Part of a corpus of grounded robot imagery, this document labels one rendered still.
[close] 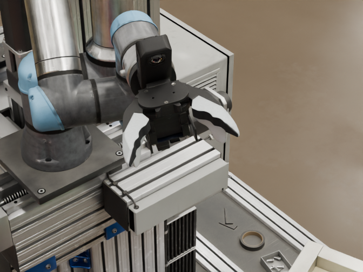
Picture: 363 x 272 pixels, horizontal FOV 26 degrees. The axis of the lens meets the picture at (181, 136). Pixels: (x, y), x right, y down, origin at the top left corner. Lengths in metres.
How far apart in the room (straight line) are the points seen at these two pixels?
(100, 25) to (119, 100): 0.27
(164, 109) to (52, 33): 0.29
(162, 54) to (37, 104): 0.29
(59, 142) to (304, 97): 2.57
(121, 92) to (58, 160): 0.38
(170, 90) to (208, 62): 0.91
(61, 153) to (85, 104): 0.36
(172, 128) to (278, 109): 2.86
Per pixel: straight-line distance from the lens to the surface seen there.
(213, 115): 1.06
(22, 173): 1.65
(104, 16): 1.50
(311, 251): 1.86
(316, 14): 4.80
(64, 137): 1.61
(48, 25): 1.30
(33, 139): 1.63
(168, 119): 1.10
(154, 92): 1.11
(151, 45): 1.06
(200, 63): 2.01
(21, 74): 1.56
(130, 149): 1.03
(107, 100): 1.28
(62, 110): 1.28
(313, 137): 3.80
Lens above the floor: 2.32
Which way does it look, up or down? 38 degrees down
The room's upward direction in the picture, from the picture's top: straight up
